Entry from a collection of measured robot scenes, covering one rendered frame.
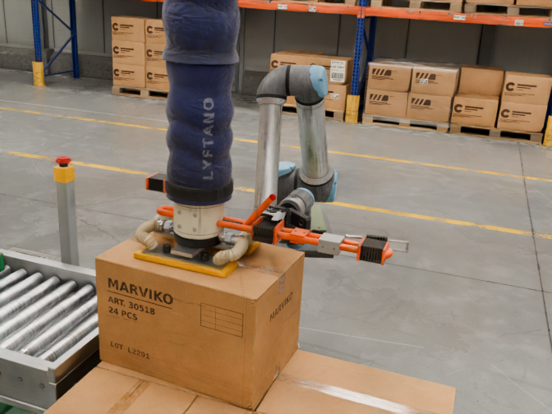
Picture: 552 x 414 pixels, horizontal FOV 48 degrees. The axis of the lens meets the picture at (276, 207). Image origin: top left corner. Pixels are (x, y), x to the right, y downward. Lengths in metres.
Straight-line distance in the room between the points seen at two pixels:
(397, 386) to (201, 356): 0.69
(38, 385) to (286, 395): 0.83
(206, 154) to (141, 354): 0.73
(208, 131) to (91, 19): 10.50
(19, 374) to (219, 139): 1.05
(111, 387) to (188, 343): 0.31
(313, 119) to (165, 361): 1.06
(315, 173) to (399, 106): 6.41
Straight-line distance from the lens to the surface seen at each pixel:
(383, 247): 1.91
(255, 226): 1.98
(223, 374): 2.07
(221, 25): 1.87
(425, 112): 9.01
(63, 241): 3.10
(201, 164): 1.95
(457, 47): 10.24
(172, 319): 2.06
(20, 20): 13.32
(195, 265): 2.02
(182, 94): 1.91
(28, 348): 2.46
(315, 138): 2.52
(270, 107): 2.35
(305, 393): 2.18
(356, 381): 2.26
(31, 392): 2.35
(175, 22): 1.89
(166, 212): 2.14
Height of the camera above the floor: 1.83
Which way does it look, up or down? 20 degrees down
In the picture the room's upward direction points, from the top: 3 degrees clockwise
